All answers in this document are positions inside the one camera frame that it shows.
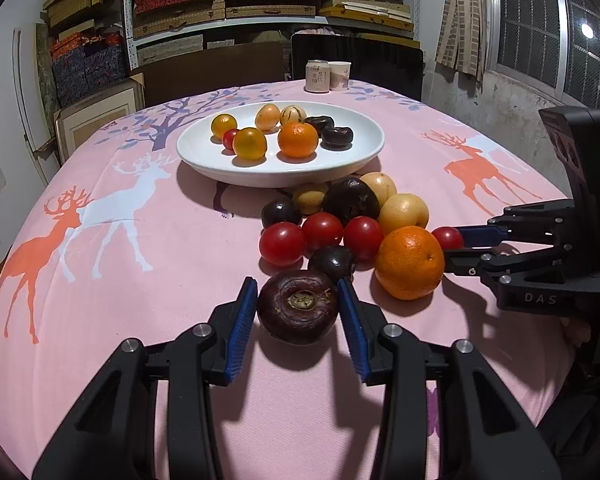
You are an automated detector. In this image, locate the large dark purple fruit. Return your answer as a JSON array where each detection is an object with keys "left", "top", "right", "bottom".
[{"left": 257, "top": 269, "right": 339, "bottom": 346}]

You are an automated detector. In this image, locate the orange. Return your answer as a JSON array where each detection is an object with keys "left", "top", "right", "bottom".
[
  {"left": 375, "top": 226, "right": 446, "bottom": 301},
  {"left": 278, "top": 121, "right": 319, "bottom": 159}
]

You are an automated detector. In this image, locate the window with metal grille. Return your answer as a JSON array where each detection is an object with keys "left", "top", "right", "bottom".
[{"left": 482, "top": 0, "right": 600, "bottom": 111}]

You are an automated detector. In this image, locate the grey marbled slab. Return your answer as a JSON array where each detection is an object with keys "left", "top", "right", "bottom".
[{"left": 34, "top": 22, "right": 62, "bottom": 111}]

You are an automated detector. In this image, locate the dark purple round fruit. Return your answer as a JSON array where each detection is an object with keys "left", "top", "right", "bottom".
[{"left": 322, "top": 178, "right": 381, "bottom": 227}]

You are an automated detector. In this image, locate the white metal shelf rack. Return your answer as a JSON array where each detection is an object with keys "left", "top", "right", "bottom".
[{"left": 122, "top": 0, "right": 421, "bottom": 68}]

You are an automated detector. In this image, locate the white narrow board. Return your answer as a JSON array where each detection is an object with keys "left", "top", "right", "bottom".
[{"left": 11, "top": 27, "right": 63, "bottom": 173}]

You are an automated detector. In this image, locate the small tan plum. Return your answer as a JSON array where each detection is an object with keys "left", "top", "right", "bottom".
[{"left": 292, "top": 185, "right": 329, "bottom": 216}]

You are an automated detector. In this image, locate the pink deer print tablecloth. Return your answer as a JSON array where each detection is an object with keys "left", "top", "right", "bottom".
[{"left": 0, "top": 79, "right": 581, "bottom": 480}]

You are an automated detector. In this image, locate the dark brown board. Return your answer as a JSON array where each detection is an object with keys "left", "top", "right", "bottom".
[{"left": 142, "top": 42, "right": 290, "bottom": 107}]

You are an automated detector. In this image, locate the stack of blue patterned boxes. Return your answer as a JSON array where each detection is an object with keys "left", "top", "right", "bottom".
[{"left": 50, "top": 32, "right": 129, "bottom": 109}]

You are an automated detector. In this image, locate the black flat panel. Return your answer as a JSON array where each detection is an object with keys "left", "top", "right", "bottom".
[{"left": 290, "top": 33, "right": 426, "bottom": 102}]

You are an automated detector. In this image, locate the printed paper cup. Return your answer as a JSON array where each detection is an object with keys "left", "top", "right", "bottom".
[{"left": 328, "top": 61, "right": 353, "bottom": 91}]

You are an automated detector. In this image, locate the grey woven case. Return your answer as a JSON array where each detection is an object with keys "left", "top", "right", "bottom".
[{"left": 136, "top": 35, "right": 204, "bottom": 65}]

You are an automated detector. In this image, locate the golden yellow plum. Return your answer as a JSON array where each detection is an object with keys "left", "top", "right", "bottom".
[{"left": 254, "top": 103, "right": 281, "bottom": 131}]

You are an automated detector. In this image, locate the beige drink can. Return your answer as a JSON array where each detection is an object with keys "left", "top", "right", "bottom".
[{"left": 305, "top": 59, "right": 331, "bottom": 94}]

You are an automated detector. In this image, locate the person's right hand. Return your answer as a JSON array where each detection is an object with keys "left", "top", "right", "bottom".
[{"left": 562, "top": 317, "right": 596, "bottom": 348}]

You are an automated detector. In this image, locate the cracked pale yellow plum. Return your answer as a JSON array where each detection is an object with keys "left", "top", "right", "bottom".
[{"left": 279, "top": 105, "right": 308, "bottom": 126}]

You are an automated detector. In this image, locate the white plate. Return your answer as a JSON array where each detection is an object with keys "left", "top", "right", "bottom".
[{"left": 176, "top": 101, "right": 385, "bottom": 188}]

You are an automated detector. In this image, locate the beige checked curtain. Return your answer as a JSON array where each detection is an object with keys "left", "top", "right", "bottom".
[{"left": 434, "top": 0, "right": 488, "bottom": 81}]

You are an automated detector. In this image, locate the wooden picture frame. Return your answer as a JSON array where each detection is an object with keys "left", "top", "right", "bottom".
[{"left": 54, "top": 74, "right": 147, "bottom": 160}]

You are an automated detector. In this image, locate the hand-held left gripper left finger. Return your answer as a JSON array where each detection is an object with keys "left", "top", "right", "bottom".
[{"left": 32, "top": 276, "right": 259, "bottom": 480}]

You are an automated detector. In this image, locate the dark purple plum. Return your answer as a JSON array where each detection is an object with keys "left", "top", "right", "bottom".
[
  {"left": 261, "top": 198, "right": 303, "bottom": 230},
  {"left": 307, "top": 245, "right": 358, "bottom": 281}
]

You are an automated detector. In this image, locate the orange-yellow tomato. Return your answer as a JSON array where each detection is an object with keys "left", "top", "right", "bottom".
[
  {"left": 210, "top": 113, "right": 238, "bottom": 138},
  {"left": 232, "top": 127, "right": 268, "bottom": 161}
]

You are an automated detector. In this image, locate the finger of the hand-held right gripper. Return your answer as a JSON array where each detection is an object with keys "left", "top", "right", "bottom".
[
  {"left": 442, "top": 242, "right": 576, "bottom": 288},
  {"left": 452, "top": 200, "right": 576, "bottom": 250}
]

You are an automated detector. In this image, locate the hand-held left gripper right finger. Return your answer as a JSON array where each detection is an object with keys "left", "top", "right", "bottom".
[{"left": 336, "top": 277, "right": 563, "bottom": 480}]

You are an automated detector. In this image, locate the pile of yellow flat boxes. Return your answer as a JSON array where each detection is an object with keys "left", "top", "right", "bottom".
[{"left": 319, "top": 0, "right": 416, "bottom": 32}]

